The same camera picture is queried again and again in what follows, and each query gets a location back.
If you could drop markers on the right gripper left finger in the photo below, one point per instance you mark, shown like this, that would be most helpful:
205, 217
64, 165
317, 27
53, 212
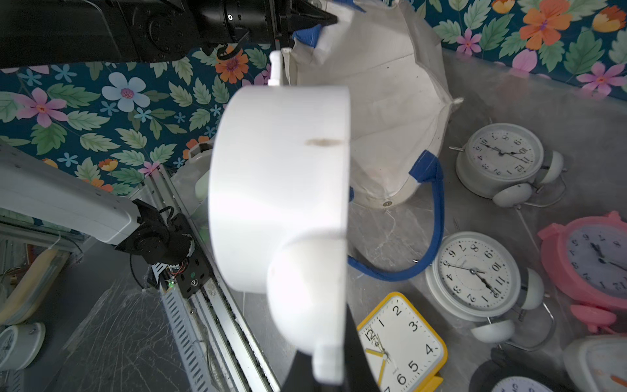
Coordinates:
300, 376

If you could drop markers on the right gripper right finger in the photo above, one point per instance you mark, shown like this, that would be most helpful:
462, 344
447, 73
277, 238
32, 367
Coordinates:
358, 376

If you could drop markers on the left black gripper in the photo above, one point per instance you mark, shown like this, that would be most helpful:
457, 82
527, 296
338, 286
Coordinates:
299, 21

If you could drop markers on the yellow alarm clock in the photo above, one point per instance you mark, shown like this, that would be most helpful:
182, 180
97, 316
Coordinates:
403, 351

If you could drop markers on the white canvas bag blue handles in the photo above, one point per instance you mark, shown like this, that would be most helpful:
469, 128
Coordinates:
390, 59

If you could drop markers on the small white alarm clock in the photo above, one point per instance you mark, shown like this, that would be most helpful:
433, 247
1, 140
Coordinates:
278, 199

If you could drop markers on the white black twin-bell alarm clock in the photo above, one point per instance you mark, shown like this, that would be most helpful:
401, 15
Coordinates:
475, 278

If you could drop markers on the white square alarm clock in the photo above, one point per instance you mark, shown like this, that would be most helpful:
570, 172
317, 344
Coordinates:
597, 363

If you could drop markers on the pink alarm clock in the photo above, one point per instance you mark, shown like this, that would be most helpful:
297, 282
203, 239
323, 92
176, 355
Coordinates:
586, 260

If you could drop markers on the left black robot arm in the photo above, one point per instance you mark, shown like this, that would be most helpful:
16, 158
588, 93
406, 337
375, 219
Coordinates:
37, 33

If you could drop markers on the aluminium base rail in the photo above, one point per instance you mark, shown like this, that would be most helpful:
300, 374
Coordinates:
235, 361

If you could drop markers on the white vented cable duct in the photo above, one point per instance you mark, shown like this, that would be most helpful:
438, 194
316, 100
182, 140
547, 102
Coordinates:
191, 346

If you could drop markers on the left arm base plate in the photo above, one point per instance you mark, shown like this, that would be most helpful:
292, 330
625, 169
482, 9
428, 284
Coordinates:
188, 278

